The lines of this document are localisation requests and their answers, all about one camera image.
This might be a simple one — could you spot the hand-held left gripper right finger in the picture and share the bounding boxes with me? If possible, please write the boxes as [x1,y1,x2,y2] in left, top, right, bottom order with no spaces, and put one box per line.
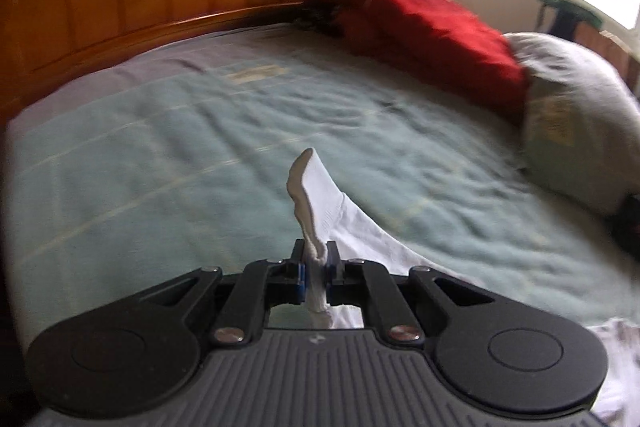
[324,239,488,344]

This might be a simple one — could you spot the brown cardboard box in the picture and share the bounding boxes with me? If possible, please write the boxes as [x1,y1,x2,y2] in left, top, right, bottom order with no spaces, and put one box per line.
[597,29,640,88]

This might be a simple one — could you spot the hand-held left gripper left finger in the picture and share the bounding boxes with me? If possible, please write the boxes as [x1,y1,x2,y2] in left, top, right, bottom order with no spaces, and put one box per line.
[135,239,307,345]

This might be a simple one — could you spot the red quilt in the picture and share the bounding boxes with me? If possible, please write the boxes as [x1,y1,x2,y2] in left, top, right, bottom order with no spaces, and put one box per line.
[295,0,531,120]

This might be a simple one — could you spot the green stool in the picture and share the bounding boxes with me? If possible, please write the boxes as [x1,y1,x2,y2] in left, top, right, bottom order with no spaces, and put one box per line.
[537,0,601,38]

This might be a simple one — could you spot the white printed sweatshirt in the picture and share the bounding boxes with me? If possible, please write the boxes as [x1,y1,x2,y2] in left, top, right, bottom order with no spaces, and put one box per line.
[286,148,640,427]

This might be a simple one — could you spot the grey pillow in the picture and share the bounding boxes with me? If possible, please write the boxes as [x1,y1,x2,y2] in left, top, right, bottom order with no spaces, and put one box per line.
[502,32,640,218]

